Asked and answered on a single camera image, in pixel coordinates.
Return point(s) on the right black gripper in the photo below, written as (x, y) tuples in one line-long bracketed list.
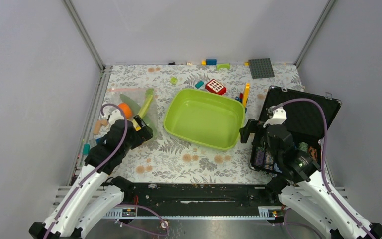
[(251, 126)]

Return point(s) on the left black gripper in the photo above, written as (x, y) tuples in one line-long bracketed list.
[(144, 134)]

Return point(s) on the orange toy fruit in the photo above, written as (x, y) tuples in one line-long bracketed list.
[(126, 109)]

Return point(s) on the clear zip top bag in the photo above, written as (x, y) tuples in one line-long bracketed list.
[(113, 94)]

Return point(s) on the white green toy leek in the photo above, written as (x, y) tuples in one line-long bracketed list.
[(142, 111)]

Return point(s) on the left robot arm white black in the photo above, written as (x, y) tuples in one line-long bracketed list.
[(75, 216)]

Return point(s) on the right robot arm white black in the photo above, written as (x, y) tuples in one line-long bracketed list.
[(301, 187)]

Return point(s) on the blue grey brick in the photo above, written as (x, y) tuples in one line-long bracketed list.
[(94, 142)]

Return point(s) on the yellow blue brick tower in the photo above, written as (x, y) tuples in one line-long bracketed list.
[(243, 97)]

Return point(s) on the tan curved wooden piece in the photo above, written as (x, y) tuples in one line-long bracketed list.
[(99, 125)]

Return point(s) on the black poker chip case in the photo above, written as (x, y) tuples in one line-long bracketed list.
[(308, 115)]

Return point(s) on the green plastic tray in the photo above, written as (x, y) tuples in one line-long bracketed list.
[(205, 119)]

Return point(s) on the teal brick at edge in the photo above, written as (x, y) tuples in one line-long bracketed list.
[(86, 149)]

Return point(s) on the grey brick baseplate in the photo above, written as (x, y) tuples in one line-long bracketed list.
[(261, 68)]

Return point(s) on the red white window brick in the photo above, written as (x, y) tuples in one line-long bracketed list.
[(215, 87)]

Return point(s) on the small green brick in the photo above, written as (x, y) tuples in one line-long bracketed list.
[(174, 80)]

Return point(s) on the green arch brick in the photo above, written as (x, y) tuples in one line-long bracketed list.
[(223, 66)]

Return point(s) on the teal small brick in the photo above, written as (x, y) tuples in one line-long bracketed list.
[(199, 84)]

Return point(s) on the blue yellow brick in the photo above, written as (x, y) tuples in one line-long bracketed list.
[(209, 62)]

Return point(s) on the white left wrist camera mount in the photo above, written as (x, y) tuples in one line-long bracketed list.
[(111, 118)]

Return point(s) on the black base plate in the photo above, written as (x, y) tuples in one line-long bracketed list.
[(197, 200)]

